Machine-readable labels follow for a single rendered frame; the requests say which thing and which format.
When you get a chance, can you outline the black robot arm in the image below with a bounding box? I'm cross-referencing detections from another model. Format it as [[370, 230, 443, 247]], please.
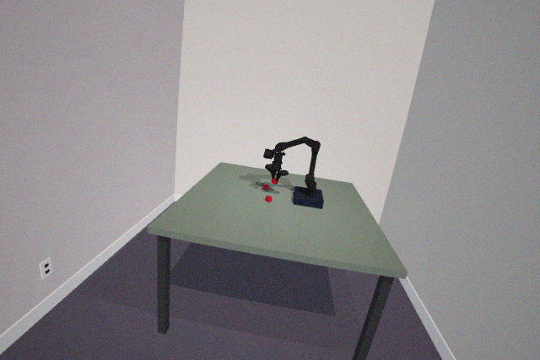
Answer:
[[263, 137, 321, 198]]

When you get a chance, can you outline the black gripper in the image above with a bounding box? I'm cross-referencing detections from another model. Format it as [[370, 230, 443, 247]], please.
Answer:
[[265, 160, 289, 182]]

